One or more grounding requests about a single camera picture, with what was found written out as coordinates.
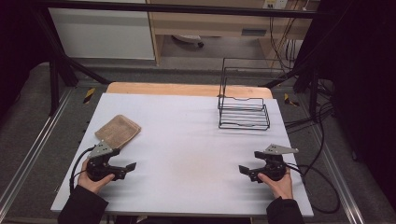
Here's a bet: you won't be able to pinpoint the white chair base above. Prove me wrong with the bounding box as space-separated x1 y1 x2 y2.
171 34 205 49

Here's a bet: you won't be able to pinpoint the black wire rack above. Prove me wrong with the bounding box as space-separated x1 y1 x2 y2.
217 57 289 132

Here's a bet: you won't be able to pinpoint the wall power socket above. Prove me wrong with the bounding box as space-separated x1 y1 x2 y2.
262 0 290 10

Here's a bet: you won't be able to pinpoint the black horizontal frame bar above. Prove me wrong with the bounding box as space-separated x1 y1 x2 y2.
31 0 323 20

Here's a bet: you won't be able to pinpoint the person's right hand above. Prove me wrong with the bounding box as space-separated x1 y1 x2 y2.
257 169 294 201

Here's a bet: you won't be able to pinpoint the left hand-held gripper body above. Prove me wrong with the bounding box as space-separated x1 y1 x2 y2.
86 140 129 183

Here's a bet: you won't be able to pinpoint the hanging desk cables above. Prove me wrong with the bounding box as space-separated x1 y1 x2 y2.
268 0 312 75

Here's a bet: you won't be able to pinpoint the hand-held gripper cable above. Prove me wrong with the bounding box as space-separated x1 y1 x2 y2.
69 145 96 193
285 161 341 215

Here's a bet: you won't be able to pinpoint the beige towel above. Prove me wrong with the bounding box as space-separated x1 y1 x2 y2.
94 114 142 150

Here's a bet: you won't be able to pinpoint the aluminium rail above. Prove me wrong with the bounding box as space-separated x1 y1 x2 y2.
306 122 366 224
0 89 77 214

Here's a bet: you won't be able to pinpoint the black frame strut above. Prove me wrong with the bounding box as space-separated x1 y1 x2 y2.
31 6 111 117
261 60 323 124

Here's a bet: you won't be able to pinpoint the right hand-held gripper cable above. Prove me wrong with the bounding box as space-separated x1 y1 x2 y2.
285 161 341 215

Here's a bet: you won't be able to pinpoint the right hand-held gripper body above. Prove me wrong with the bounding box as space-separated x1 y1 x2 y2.
247 143 300 183

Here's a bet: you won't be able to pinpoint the black floor cables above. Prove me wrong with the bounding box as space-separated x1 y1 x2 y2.
283 78 337 135

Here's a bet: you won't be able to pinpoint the yellow black tape marker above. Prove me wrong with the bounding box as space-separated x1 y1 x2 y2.
82 87 96 105
283 92 301 107

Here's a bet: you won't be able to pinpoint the light wooden desk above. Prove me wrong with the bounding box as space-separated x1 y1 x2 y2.
145 0 314 67

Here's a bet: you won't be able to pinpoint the white cabinet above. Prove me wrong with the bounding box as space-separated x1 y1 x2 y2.
48 7 156 61

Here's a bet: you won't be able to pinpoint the left hand-held gripper cable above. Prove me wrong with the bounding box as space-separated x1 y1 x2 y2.
69 145 96 193

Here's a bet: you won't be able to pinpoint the person's left hand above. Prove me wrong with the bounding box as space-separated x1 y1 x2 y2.
77 167 116 195

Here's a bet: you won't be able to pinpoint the white table mat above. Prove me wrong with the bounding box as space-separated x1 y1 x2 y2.
50 92 315 218

